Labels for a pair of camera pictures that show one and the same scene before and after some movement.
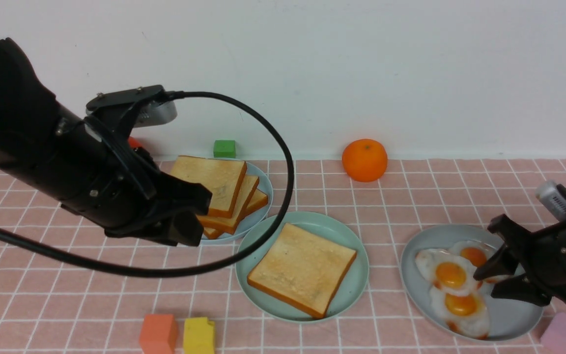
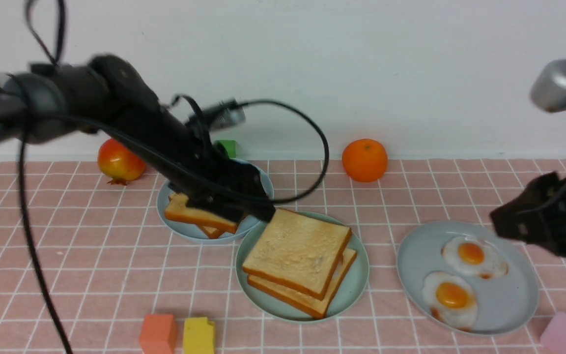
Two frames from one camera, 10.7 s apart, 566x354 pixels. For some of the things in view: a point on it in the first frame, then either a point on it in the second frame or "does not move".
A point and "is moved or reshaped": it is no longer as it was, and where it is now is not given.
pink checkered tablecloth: x=18 y=304 does not move
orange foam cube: x=158 y=334 does not move
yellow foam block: x=198 y=336 does not move
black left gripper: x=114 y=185 → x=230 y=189
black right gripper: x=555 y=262 → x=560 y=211
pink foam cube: x=564 y=334 does not move
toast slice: x=223 y=178 is moved or reshaped
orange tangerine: x=364 y=160 does not move
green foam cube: x=226 y=149 does not move
